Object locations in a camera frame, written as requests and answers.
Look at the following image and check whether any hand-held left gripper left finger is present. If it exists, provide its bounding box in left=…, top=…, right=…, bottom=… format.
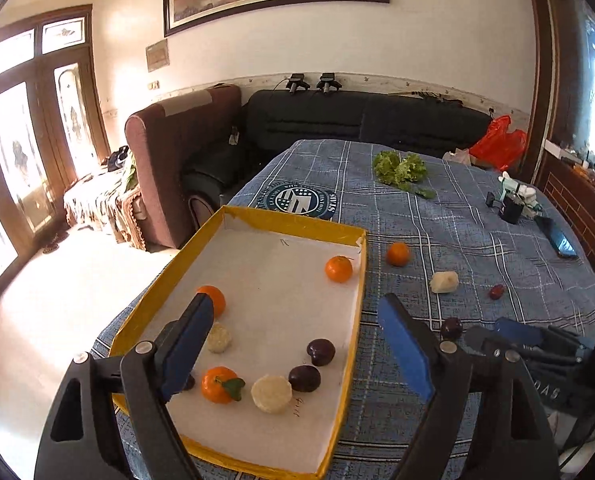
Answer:
left=34, top=292, right=215, bottom=480

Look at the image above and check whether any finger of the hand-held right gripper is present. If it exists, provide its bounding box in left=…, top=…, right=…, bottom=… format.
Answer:
left=465, top=326, right=529, bottom=359
left=494, top=317, right=579, bottom=356

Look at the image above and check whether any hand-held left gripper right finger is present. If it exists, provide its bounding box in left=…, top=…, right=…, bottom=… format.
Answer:
left=376, top=293, right=561, bottom=480

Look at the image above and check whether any white round cake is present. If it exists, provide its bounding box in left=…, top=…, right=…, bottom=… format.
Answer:
left=430, top=271, right=459, bottom=294
left=250, top=375, right=293, bottom=415
left=206, top=322, right=232, bottom=354

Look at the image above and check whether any orange with green leaf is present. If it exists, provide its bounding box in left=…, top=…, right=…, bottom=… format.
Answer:
left=200, top=366, right=246, bottom=405

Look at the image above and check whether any small orange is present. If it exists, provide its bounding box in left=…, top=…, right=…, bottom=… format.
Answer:
left=196, top=285, right=227, bottom=317
left=386, top=242, right=411, bottom=267
left=325, top=255, right=354, bottom=283

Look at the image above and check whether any yellow cardboard box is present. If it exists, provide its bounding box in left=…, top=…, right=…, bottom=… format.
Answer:
left=110, top=205, right=368, bottom=479

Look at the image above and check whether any black smartphone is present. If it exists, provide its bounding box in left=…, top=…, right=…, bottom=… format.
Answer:
left=535, top=215, right=579, bottom=261

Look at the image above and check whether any blue plaid tablecloth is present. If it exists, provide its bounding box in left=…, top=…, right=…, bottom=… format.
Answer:
left=92, top=139, right=595, bottom=480

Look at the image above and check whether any black box device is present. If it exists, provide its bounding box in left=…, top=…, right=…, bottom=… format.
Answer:
left=497, top=191, right=525, bottom=225

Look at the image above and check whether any patterned throw blanket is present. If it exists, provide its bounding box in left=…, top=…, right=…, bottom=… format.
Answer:
left=64, top=170, right=147, bottom=252

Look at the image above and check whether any green lettuce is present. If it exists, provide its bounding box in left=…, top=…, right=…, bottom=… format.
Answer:
left=372, top=151, right=437, bottom=200

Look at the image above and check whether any red plastic bag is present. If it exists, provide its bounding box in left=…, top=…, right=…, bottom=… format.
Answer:
left=469, top=115, right=528, bottom=171

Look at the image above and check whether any brown sofa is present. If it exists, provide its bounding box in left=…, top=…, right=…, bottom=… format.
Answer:
left=124, top=84, right=243, bottom=251

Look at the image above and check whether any black sofa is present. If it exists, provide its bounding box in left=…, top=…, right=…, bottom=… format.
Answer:
left=182, top=89, right=493, bottom=196

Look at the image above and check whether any wooden glass door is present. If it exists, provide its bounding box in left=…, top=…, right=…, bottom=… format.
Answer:
left=0, top=5, right=111, bottom=306

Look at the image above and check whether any small wall plaque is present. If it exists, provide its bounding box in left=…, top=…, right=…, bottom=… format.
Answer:
left=146, top=38, right=170, bottom=73

